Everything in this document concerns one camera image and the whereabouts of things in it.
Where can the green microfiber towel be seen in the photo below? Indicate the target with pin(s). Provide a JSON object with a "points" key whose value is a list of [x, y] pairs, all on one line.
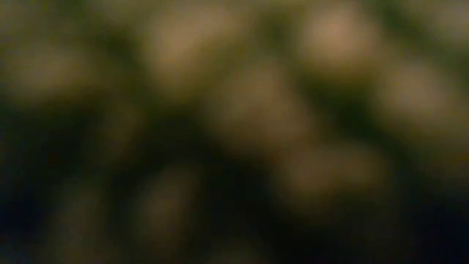
{"points": [[234, 110]]}

